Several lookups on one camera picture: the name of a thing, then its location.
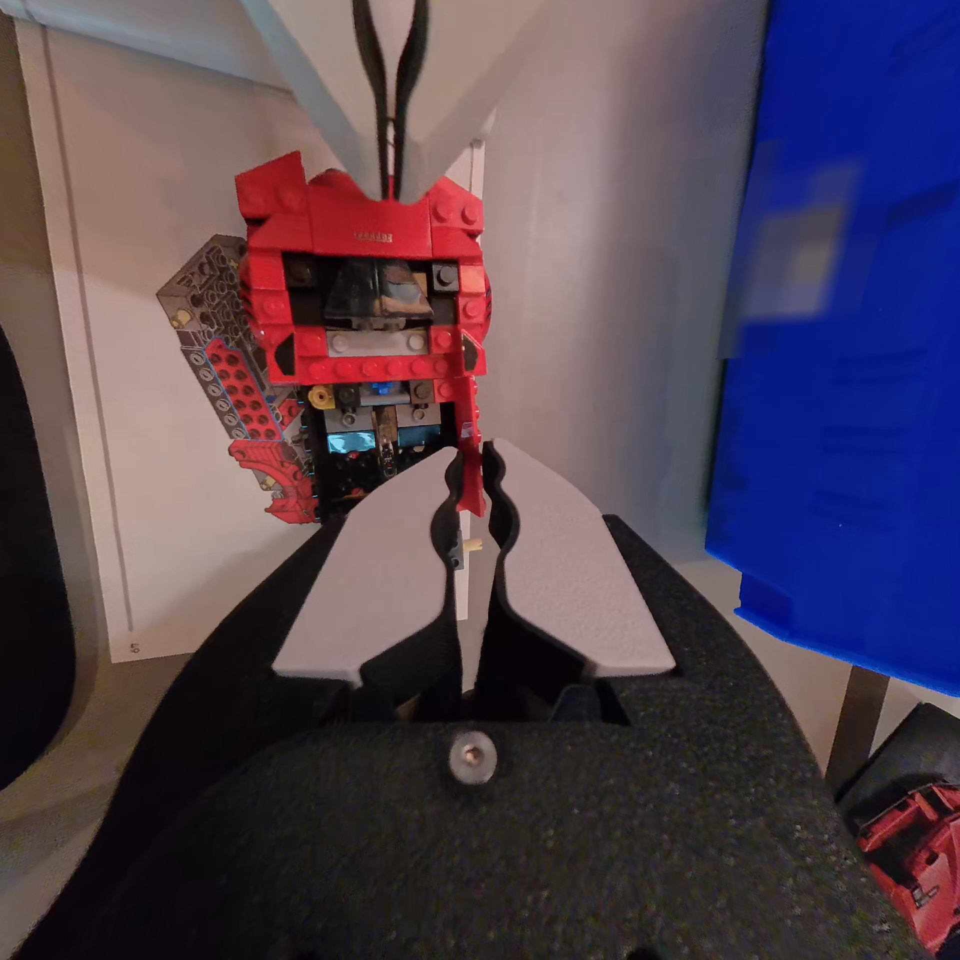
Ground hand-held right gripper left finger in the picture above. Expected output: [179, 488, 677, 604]
[273, 446, 463, 688]

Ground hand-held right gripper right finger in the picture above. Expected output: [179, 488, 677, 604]
[483, 438, 678, 679]

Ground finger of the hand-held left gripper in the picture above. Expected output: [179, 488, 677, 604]
[399, 0, 550, 192]
[237, 0, 397, 199]

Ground blue plastic bin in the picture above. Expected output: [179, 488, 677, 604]
[704, 0, 960, 700]

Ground red and black lego car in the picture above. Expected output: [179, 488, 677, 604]
[236, 150, 493, 519]

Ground red striped lego piece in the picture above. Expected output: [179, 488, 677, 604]
[450, 372, 493, 522]

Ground lego instruction booklet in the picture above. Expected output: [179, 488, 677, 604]
[15, 15, 499, 664]

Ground black quilted chair seat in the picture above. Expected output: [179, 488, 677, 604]
[0, 323, 78, 793]

